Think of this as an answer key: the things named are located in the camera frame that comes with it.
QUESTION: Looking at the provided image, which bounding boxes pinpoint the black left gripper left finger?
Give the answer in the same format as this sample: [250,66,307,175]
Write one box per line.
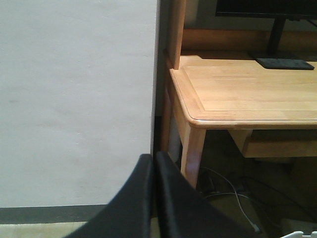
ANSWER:
[67,154,153,238]

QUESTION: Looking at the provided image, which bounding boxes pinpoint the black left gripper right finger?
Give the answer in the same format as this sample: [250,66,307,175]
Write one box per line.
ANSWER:
[155,151,255,238]

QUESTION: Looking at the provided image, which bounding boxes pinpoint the light wooden desk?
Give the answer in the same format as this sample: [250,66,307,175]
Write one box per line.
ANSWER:
[161,0,317,186]

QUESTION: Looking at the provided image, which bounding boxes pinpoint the black computer monitor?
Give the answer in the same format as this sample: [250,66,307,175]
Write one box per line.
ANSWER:
[215,0,317,70]

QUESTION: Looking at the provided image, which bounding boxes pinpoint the grey cable under desk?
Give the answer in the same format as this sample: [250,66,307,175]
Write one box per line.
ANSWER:
[200,166,262,234]

